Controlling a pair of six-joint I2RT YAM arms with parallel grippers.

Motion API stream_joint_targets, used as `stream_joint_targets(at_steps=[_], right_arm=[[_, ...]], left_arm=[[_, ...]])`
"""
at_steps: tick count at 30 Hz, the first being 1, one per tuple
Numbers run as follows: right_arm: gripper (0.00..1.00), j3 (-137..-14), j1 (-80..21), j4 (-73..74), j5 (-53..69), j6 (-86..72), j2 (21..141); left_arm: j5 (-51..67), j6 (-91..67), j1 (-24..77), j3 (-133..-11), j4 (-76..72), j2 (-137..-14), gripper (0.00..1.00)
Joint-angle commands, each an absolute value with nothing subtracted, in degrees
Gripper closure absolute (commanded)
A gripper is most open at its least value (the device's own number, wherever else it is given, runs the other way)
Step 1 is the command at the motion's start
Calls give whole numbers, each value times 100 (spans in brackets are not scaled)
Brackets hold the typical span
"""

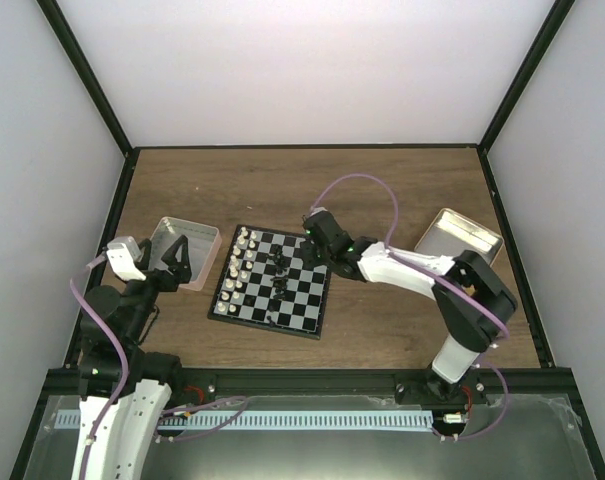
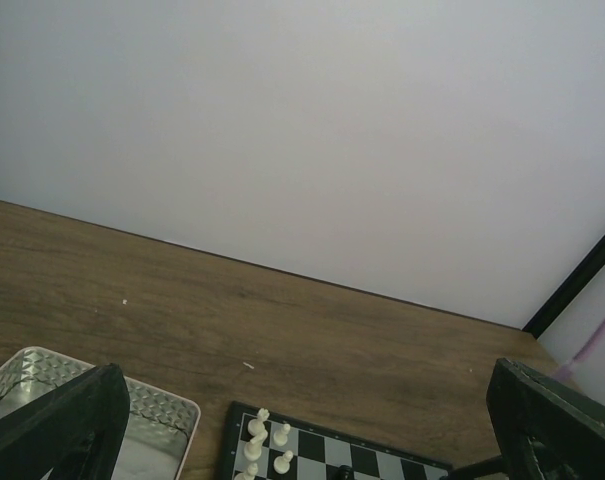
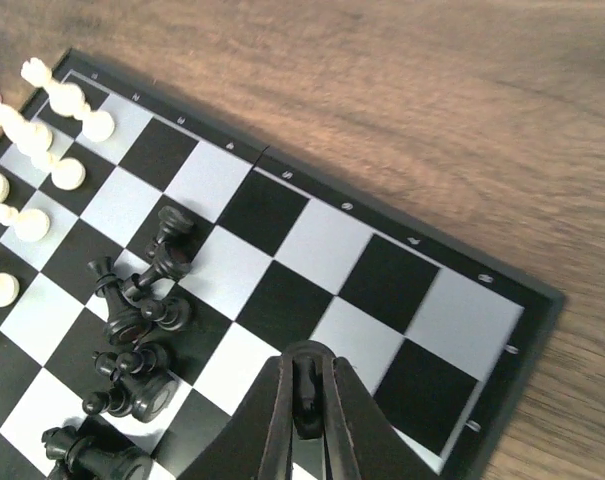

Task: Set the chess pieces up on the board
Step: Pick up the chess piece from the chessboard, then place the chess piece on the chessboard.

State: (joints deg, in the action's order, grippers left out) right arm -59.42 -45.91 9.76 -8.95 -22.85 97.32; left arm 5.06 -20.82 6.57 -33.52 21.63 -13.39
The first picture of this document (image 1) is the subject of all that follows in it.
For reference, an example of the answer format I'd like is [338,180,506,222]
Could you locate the black queen chess piece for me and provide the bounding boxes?
[271,275,289,291]

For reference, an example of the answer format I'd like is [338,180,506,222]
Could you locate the pink square tin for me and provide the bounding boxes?
[142,216,221,291]

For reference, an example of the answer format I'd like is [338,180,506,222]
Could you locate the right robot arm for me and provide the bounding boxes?
[302,208,518,403]

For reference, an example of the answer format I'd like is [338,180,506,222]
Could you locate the black white chessboard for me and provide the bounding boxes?
[207,224,331,340]

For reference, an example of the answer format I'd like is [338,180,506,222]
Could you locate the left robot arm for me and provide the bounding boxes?
[70,235,191,479]

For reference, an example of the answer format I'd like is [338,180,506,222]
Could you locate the light blue slotted cable duct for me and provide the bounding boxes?
[55,409,433,431]

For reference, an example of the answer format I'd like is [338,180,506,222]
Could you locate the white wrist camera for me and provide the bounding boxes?
[310,204,326,215]
[106,236,146,282]

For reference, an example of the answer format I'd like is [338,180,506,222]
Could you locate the black frame post right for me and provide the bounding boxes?
[480,0,576,151]

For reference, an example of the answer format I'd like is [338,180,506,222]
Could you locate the gold square tin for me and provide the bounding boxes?
[414,208,504,265]

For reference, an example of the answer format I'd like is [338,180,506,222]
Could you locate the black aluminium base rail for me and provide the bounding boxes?
[46,367,573,406]

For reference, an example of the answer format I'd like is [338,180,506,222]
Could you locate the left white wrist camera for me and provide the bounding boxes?
[106,236,146,282]

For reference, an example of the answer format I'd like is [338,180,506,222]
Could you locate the black frame post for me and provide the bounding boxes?
[35,0,133,156]
[480,0,576,151]

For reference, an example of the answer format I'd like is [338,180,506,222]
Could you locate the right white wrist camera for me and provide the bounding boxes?
[310,204,326,215]

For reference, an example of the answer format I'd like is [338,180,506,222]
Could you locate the black frame post left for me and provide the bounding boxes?
[35,0,133,156]

